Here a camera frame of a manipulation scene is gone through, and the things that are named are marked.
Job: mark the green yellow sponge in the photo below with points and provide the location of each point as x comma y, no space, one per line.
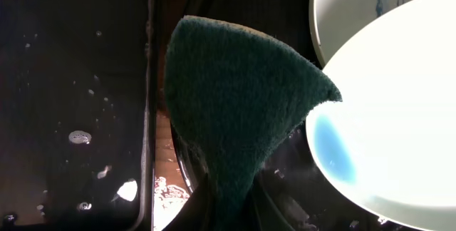
233,94

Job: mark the white plate with blue splat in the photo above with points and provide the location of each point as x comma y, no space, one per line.
389,144

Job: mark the black rectangular tray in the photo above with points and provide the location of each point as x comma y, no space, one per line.
73,100

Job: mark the white plate with M stain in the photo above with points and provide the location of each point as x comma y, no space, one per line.
349,6

